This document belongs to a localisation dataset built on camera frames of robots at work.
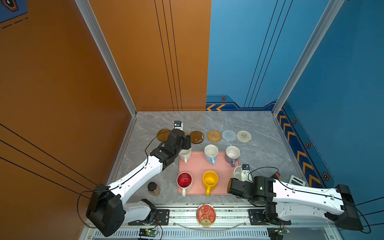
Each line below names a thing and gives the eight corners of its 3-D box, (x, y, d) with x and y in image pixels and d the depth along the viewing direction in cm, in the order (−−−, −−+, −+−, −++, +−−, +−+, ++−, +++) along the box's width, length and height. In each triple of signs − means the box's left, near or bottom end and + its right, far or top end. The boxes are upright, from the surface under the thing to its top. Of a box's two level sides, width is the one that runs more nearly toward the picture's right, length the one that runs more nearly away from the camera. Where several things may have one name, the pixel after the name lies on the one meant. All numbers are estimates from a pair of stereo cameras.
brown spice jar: (151, 196, 82) (146, 190, 74) (153, 188, 85) (148, 181, 77) (159, 196, 82) (155, 190, 74) (160, 188, 85) (156, 181, 77)
